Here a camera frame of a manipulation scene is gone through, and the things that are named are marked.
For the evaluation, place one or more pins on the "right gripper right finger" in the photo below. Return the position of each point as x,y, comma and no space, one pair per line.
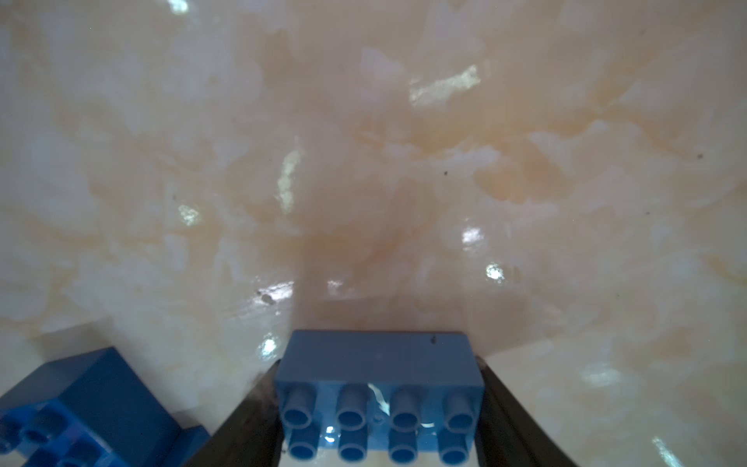
507,435

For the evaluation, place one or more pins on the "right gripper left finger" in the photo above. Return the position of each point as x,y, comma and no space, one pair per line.
252,435

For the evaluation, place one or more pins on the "light blue lego brick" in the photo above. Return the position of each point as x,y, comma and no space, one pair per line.
404,393

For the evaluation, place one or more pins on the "dark blue square lego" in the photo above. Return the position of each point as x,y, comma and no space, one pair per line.
89,409

